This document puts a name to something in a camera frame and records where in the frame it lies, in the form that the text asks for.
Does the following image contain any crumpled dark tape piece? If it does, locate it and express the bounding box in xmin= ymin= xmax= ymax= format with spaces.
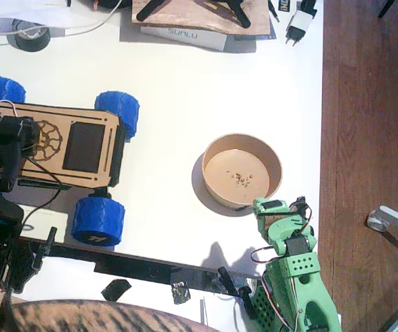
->
xmin=169 ymin=280 xmax=191 ymax=305

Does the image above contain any wooden rover body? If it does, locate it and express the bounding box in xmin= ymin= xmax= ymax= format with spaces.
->
xmin=0 ymin=99 xmax=127 ymax=190

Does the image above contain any white SUNLU box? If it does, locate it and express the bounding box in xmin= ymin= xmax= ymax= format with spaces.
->
xmin=140 ymin=24 xmax=229 ymax=53

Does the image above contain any black tangled wire bundle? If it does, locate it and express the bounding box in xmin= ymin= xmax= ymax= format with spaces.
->
xmin=290 ymin=196 xmax=310 ymax=217

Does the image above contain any white black power adapter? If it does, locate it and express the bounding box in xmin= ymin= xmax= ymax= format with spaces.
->
xmin=284 ymin=9 xmax=314 ymax=48

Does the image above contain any thin black cable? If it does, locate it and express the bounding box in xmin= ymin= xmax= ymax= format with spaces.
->
xmin=21 ymin=155 xmax=64 ymax=225

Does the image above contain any brown wooden board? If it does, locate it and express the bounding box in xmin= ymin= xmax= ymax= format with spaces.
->
xmin=131 ymin=0 xmax=272 ymax=37

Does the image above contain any blue rover wheel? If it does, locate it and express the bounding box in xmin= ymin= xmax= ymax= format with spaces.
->
xmin=0 ymin=76 xmax=26 ymax=104
xmin=71 ymin=196 xmax=126 ymax=247
xmin=94 ymin=91 xmax=140 ymax=142

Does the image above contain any black chair leg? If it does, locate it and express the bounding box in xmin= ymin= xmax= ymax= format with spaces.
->
xmin=377 ymin=0 xmax=397 ymax=19

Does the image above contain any black tripod stand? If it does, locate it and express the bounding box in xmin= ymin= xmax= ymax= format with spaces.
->
xmin=135 ymin=0 xmax=252 ymax=29

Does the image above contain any black table clamp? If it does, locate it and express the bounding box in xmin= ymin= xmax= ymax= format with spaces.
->
xmin=218 ymin=266 xmax=258 ymax=321
xmin=35 ymin=226 xmax=58 ymax=270

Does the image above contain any brown paper bowl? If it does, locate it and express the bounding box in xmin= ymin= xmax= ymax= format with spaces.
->
xmin=201 ymin=133 xmax=284 ymax=210

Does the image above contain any black tape roll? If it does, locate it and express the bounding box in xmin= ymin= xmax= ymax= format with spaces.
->
xmin=7 ymin=19 xmax=51 ymax=53

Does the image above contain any black pen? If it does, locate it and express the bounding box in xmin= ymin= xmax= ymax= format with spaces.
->
xmin=267 ymin=0 xmax=280 ymax=24

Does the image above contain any black tape piece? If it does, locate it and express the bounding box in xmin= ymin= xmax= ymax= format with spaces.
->
xmin=101 ymin=278 xmax=133 ymax=302

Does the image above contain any black metal rail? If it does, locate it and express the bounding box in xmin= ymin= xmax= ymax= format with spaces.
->
xmin=26 ymin=237 xmax=265 ymax=298

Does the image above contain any black plug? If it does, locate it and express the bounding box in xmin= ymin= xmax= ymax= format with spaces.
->
xmin=301 ymin=0 xmax=319 ymax=15

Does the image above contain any striped brown fabric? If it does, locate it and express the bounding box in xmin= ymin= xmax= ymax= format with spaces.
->
xmin=0 ymin=299 xmax=217 ymax=332

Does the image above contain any white cable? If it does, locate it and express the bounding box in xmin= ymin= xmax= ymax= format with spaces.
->
xmin=0 ymin=0 xmax=126 ymax=49

